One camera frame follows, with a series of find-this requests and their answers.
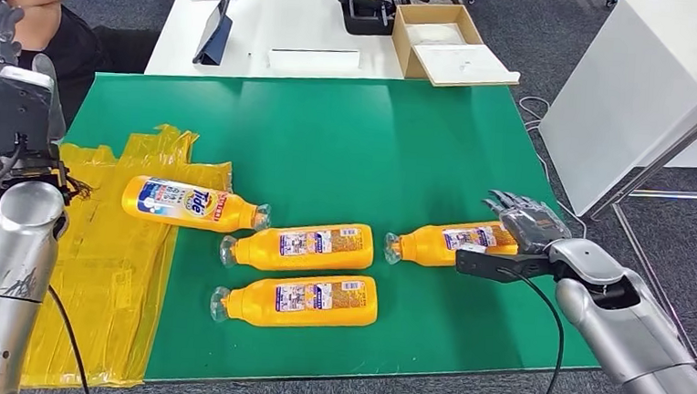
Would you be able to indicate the person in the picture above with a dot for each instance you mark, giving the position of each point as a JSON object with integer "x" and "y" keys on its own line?
{"x": 79, "y": 52}

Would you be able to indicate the yellow plastic sheet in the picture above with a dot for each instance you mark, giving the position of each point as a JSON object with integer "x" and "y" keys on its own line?
{"x": 113, "y": 278}

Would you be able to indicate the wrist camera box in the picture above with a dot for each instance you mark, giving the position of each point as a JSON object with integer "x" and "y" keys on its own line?
{"x": 24, "y": 109}
{"x": 489, "y": 266}

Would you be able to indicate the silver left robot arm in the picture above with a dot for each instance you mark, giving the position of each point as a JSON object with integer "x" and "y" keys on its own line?
{"x": 12, "y": 248}

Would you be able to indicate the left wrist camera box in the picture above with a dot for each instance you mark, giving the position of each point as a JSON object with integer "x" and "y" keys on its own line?
{"x": 24, "y": 109}

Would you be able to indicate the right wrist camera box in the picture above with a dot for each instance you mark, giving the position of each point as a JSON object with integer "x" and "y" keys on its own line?
{"x": 489, "y": 266}

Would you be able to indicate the white cabinet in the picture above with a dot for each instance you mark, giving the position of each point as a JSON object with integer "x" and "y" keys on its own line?
{"x": 620, "y": 103}

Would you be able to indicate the tablet in dark case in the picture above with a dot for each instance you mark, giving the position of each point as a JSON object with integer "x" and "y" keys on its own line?
{"x": 213, "y": 33}

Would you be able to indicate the orange detergent bottle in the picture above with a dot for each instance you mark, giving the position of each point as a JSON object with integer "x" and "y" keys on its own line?
{"x": 424, "y": 248}
{"x": 266, "y": 254}
{"x": 232, "y": 213}
{"x": 257, "y": 308}

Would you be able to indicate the green table mat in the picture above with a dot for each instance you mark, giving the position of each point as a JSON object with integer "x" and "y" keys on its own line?
{"x": 326, "y": 158}

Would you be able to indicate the person's left forearm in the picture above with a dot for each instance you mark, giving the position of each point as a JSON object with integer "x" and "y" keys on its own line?
{"x": 41, "y": 28}

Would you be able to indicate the flat white box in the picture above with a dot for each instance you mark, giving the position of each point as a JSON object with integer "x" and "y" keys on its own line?
{"x": 311, "y": 61}

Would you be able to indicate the black tool case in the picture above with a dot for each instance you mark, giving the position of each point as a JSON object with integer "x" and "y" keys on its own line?
{"x": 363, "y": 12}

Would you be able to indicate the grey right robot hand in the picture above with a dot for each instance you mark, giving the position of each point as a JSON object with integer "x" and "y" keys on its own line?
{"x": 531, "y": 225}

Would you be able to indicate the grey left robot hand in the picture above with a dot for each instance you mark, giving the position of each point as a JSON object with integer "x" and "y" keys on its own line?
{"x": 6, "y": 32}

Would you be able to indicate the white box lid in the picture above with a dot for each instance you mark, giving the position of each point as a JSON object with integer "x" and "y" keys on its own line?
{"x": 462, "y": 64}

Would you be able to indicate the white desk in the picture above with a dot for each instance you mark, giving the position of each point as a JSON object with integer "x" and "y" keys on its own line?
{"x": 286, "y": 22}

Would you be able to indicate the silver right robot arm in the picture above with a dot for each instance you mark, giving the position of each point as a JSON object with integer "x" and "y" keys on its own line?
{"x": 625, "y": 321}

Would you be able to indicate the white foam insert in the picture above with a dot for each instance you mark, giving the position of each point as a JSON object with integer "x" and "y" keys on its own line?
{"x": 434, "y": 34}

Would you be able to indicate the cardboard box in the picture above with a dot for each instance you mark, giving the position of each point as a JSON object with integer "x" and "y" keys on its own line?
{"x": 403, "y": 50}

